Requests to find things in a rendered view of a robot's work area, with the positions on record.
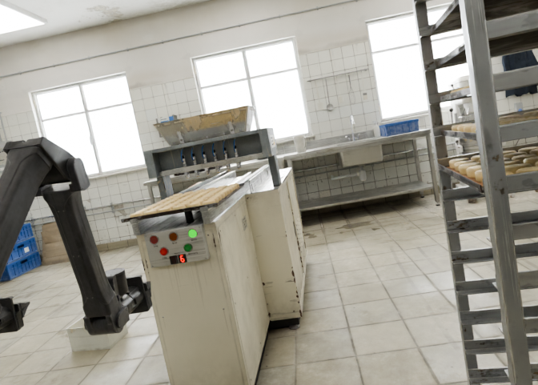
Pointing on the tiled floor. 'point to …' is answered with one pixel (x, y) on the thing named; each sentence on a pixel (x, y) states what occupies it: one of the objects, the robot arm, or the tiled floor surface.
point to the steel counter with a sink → (367, 146)
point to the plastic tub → (79, 337)
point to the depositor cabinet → (279, 248)
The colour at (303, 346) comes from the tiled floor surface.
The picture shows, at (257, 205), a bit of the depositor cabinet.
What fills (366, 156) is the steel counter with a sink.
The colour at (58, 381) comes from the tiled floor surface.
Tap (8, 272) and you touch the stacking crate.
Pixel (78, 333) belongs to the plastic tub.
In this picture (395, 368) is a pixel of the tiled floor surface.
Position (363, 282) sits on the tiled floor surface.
